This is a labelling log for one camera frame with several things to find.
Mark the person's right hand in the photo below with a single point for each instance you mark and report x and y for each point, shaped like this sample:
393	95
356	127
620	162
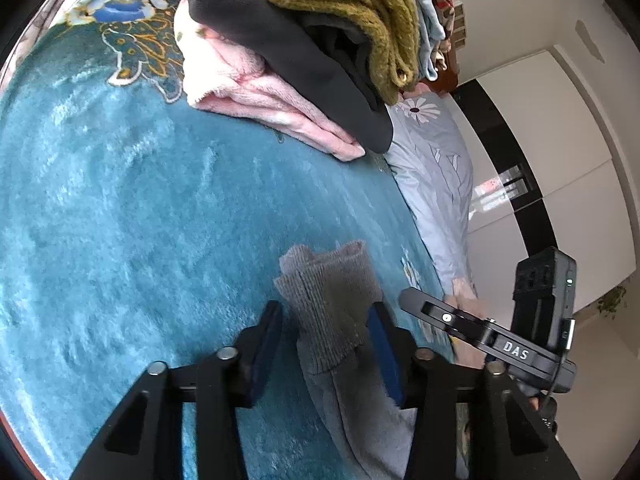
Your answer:
534	402

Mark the black garment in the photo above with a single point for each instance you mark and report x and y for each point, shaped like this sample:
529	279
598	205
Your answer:
300	60

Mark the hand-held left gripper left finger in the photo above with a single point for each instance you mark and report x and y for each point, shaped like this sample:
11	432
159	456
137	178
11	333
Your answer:
265	350

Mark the green floral blanket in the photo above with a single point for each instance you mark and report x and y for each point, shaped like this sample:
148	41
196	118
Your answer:
125	210

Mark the pink fleece garment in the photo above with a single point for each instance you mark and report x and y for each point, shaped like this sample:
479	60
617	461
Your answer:
240	85

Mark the green plant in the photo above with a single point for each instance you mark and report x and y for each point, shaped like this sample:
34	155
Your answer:
612	302

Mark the peach fluffy garment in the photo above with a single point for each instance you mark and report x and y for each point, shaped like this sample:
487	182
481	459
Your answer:
466	305

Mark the light blue garment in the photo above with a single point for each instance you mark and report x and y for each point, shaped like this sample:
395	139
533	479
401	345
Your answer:
425	10

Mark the olive fluffy garment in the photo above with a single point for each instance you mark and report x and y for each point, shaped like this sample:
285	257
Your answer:
350	10

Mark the white wardrobe with black stripe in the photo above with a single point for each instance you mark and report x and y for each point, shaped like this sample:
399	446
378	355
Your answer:
550	135

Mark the wooden headboard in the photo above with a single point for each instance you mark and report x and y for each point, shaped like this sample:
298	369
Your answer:
445	80

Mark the grey sweatshirt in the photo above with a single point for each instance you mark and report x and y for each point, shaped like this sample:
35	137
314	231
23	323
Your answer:
330	320

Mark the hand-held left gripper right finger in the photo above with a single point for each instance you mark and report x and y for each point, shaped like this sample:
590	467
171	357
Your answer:
382	355

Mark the grey floral quilt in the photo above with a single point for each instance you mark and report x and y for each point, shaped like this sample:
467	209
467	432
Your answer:
435	175

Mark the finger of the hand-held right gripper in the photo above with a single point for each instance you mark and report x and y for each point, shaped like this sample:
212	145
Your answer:
445	317

